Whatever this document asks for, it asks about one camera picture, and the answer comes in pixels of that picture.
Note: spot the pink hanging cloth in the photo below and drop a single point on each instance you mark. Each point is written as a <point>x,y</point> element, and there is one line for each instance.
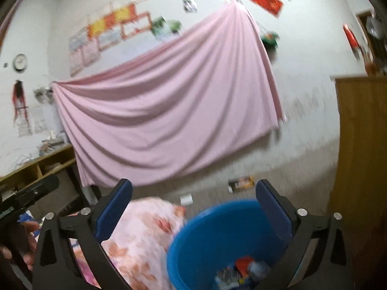
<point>169,102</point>

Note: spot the person's left hand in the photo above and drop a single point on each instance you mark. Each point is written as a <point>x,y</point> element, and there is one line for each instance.
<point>32,238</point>

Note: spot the red tassel wall decoration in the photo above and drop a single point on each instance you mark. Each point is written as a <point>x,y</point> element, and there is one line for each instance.
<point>19,102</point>

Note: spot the stack of papers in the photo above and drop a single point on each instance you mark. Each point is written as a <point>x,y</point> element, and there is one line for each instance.
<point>51,143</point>

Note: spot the small wall photo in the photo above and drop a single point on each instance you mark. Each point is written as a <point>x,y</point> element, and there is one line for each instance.
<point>190,5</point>

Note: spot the red packet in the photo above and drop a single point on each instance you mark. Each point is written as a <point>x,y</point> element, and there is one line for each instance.
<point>244,265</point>

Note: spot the wooden cabinet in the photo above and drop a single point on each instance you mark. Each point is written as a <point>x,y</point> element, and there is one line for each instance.
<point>362,169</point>

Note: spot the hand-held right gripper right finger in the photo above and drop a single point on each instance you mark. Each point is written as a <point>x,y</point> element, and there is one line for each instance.
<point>272,211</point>

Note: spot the wooden door frame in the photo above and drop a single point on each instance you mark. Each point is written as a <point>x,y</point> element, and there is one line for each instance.
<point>375,36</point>

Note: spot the white wall paper sheet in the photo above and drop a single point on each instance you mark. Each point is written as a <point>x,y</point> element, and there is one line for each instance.
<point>31,122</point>

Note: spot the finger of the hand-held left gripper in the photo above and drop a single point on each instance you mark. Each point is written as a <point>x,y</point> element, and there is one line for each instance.
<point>42,185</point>

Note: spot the white paper scrap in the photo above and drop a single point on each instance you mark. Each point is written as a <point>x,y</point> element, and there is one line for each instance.
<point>186,199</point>

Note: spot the green snack wrapper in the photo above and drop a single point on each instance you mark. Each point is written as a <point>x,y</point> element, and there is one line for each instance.
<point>226,275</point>

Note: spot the green and red hanging bag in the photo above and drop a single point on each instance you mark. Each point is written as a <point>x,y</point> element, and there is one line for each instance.
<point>269,39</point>

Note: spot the pink floral blanket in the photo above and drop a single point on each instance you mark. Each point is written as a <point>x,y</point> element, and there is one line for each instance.
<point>142,235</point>

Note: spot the dark snack wrapper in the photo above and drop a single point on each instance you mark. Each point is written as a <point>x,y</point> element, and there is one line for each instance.
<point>241,184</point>

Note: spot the green landscape wall poster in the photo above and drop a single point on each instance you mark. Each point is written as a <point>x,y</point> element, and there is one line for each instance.
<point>166,28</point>

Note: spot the wooden shelf desk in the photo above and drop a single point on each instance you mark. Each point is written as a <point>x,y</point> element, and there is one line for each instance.
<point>45,169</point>

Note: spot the red hanging ornament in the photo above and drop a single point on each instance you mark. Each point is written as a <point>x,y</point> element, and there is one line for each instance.
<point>350,36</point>

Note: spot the round wall clock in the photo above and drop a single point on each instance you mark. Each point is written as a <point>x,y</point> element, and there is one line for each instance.
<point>20,62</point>

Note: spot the orange bottle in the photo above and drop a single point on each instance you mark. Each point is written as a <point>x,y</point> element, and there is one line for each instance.
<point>370,67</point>

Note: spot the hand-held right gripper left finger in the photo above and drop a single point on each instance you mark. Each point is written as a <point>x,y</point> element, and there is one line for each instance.
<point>115,211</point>

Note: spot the red paper wall poster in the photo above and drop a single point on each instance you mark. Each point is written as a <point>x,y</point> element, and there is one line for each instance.
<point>266,1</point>

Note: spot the wall rack with papers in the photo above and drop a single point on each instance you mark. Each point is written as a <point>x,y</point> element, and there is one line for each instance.
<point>43,94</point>

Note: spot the row of wall certificates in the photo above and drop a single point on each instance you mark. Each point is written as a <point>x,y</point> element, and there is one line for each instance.
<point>108,27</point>

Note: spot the blue plastic bucket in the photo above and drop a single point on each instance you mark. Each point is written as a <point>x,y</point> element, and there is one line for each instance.
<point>211,226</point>

